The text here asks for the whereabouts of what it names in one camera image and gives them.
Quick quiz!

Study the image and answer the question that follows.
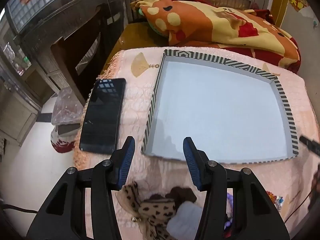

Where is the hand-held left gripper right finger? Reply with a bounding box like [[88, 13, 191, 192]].
[[183, 137, 290, 240]]

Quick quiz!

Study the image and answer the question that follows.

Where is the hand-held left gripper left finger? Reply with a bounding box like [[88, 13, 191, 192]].
[[26, 136, 136, 240]]

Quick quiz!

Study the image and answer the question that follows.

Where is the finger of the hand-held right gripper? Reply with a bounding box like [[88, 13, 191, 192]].
[[299, 135, 320, 158]]

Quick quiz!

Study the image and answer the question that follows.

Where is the brown hair bow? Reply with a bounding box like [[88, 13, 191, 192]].
[[150, 186, 197, 212]]

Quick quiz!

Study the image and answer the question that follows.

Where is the white fluffy hair clip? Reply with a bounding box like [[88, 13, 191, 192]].
[[168, 202, 204, 240]]

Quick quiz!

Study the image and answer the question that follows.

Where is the purple bead bracelet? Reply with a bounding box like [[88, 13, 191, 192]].
[[224, 192, 234, 238]]

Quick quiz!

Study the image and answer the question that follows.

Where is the leopard print hair bow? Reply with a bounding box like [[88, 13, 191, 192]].
[[122, 181, 180, 240]]

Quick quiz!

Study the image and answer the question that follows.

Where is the striped rim tray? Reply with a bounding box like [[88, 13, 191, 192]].
[[141, 49, 300, 165]]

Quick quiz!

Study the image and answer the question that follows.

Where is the multicoloured bead bracelet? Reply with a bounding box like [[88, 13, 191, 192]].
[[266, 191, 284, 209]]

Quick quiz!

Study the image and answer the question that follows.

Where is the black smartphone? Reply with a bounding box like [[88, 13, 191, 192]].
[[79, 78, 126, 153]]

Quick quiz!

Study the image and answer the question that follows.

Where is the pink towel mat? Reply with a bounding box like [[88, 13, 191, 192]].
[[72, 45, 320, 240]]

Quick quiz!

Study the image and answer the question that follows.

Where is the beige cabinet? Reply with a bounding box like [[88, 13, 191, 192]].
[[0, 62, 58, 145]]

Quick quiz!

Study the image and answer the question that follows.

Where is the dark wooden chair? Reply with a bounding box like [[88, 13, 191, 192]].
[[51, 5, 125, 105]]

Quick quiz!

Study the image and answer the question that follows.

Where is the wooden bed board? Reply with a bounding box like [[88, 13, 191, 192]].
[[100, 22, 153, 75]]

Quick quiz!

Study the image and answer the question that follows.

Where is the orange yellow printed blanket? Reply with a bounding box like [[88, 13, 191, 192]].
[[130, 0, 301, 74]]

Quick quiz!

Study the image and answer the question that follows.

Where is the glass block window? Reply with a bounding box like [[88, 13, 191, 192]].
[[6, 0, 80, 33]]

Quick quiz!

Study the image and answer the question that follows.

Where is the black cable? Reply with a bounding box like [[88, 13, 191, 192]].
[[0, 204, 38, 214]]

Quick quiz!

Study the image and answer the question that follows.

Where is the red yellow wall decoration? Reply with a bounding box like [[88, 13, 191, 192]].
[[289, 0, 310, 12]]

